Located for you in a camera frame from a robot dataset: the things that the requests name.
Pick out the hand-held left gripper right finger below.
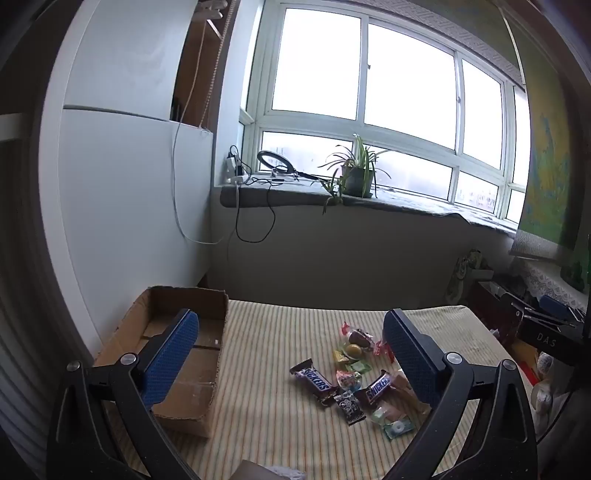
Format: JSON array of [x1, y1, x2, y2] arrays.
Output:
[[379, 308, 539, 480]]

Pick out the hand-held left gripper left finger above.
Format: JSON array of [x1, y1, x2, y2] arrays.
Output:
[[46, 308, 204, 480]]

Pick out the beige snack packet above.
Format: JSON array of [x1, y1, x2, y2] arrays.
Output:
[[390, 371, 430, 416]]

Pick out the brown cardboard box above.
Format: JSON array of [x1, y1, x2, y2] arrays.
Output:
[[92, 285, 230, 439]]

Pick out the black white patterned packet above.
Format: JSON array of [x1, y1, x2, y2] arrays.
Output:
[[333, 390, 366, 426]]

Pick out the brown chocolate bar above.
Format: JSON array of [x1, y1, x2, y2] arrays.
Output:
[[362, 369, 398, 407], [289, 359, 340, 407]]

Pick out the clear pink green packet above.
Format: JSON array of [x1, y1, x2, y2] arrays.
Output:
[[367, 399, 393, 423]]

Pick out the colourful round candy packet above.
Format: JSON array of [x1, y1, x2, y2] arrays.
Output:
[[336, 368, 365, 393]]

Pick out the patterned fabric bag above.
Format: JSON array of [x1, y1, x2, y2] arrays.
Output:
[[445, 249, 485, 306]]

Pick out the dark cluttered desk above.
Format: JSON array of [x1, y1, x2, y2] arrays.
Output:
[[475, 276, 591, 361]]

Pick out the striped cloth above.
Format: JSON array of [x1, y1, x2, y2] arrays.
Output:
[[99, 299, 536, 480]]

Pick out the white lace cloth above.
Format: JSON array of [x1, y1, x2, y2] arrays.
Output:
[[510, 231, 591, 308]]

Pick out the white wardrobe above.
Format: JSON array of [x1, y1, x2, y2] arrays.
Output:
[[39, 0, 241, 361]]

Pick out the potted spider plant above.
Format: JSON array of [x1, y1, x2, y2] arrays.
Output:
[[318, 134, 393, 215]]

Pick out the white power strip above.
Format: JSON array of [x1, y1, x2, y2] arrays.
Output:
[[225, 154, 246, 184]]

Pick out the white framed window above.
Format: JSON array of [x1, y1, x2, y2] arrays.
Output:
[[240, 0, 532, 227]]

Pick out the green ring candy packet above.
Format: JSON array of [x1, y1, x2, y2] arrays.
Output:
[[383, 415, 414, 440]]

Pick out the black cable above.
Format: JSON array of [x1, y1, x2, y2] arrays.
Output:
[[229, 145, 296, 243]]

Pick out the white cable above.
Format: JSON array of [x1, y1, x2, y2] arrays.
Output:
[[171, 9, 241, 246]]

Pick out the black ring light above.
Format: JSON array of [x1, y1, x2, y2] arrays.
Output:
[[256, 150, 333, 183]]

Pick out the wall map poster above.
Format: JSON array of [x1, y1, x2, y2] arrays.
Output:
[[505, 9, 589, 291]]

